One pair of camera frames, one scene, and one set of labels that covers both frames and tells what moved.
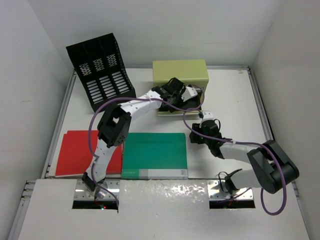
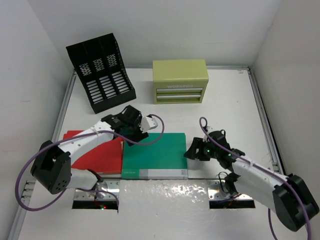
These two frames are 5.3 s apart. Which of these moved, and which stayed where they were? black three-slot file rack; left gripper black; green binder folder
Moved: left gripper black
Stayed: black three-slot file rack; green binder folder
